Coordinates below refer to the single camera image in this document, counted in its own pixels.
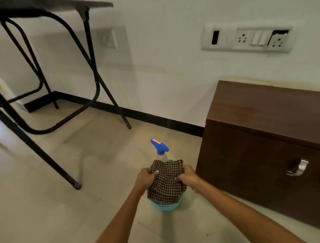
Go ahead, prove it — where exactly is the black folding table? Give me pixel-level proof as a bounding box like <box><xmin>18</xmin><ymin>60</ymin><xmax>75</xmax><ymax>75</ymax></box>
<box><xmin>0</xmin><ymin>0</ymin><xmax>132</xmax><ymax>191</ymax></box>

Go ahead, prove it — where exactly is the person's right forearm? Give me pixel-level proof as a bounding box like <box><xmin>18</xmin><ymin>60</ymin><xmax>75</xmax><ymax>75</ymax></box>
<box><xmin>192</xmin><ymin>179</ymin><xmax>307</xmax><ymax>243</ymax></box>

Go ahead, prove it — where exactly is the silver cabinet handle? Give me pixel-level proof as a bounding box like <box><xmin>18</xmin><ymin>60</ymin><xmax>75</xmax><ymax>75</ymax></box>
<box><xmin>286</xmin><ymin>159</ymin><xmax>309</xmax><ymax>177</ymax></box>

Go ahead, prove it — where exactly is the person's right hand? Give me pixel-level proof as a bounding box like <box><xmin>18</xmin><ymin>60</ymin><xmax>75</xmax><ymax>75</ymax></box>
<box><xmin>176</xmin><ymin>164</ymin><xmax>202</xmax><ymax>194</ymax></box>

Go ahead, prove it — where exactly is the person's left hand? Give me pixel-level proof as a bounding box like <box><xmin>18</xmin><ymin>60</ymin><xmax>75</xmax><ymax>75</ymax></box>
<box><xmin>134</xmin><ymin>167</ymin><xmax>160</xmax><ymax>196</ymax></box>

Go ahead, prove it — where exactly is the person's left forearm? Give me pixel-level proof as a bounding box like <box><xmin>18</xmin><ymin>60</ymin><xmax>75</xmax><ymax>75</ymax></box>
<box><xmin>96</xmin><ymin>186</ymin><xmax>146</xmax><ymax>243</ymax></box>

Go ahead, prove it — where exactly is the white small wall socket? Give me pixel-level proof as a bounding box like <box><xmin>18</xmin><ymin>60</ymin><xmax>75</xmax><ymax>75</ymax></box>
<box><xmin>96</xmin><ymin>28</ymin><xmax>118</xmax><ymax>50</ymax></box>

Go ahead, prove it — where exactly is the light blue plastic bucket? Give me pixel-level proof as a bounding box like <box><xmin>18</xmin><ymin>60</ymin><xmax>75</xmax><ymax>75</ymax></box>
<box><xmin>150</xmin><ymin>160</ymin><xmax>184</xmax><ymax>212</ymax></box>

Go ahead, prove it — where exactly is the brown checkered cloth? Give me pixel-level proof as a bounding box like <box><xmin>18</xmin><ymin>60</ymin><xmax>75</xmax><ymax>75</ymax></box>
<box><xmin>147</xmin><ymin>159</ymin><xmax>187</xmax><ymax>204</ymax></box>

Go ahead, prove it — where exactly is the blue-topped spray bottle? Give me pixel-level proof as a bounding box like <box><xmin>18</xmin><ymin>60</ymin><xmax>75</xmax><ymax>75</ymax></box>
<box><xmin>151</xmin><ymin>138</ymin><xmax>170</xmax><ymax>163</ymax></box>

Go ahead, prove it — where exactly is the dark brown wooden cabinet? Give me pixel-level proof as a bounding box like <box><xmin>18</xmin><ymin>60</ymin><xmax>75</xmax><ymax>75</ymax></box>
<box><xmin>195</xmin><ymin>80</ymin><xmax>320</xmax><ymax>229</ymax></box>

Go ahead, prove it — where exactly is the white wide switchboard panel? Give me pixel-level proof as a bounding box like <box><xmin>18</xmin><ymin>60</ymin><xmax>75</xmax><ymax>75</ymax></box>
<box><xmin>201</xmin><ymin>22</ymin><xmax>294</xmax><ymax>53</ymax></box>

